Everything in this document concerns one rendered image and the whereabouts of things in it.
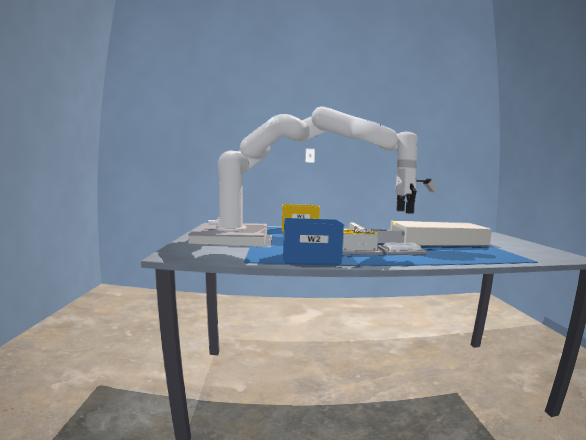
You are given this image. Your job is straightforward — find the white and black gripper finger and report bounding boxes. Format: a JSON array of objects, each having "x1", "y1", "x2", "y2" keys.
[
  {"x1": 397, "y1": 195, "x2": 406, "y2": 211},
  {"x1": 406, "y1": 184, "x2": 417, "y2": 214}
]

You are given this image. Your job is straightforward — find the yellow open-top bin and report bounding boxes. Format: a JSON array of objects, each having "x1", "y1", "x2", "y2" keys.
[{"x1": 282, "y1": 204, "x2": 320, "y2": 231}]

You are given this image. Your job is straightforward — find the blue open-top box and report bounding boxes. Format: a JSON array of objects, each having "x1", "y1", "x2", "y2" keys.
[{"x1": 283, "y1": 218, "x2": 344, "y2": 264}]

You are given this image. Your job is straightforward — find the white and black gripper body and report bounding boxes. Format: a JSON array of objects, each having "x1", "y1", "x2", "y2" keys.
[{"x1": 395, "y1": 167, "x2": 417, "y2": 196}]

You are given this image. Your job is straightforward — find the blue bench mat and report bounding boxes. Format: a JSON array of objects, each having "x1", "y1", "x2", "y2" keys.
[{"x1": 244, "y1": 227, "x2": 538, "y2": 266}]

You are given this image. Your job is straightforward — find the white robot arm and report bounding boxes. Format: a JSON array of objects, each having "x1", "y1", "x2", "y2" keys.
[{"x1": 209, "y1": 107, "x2": 417, "y2": 232}]

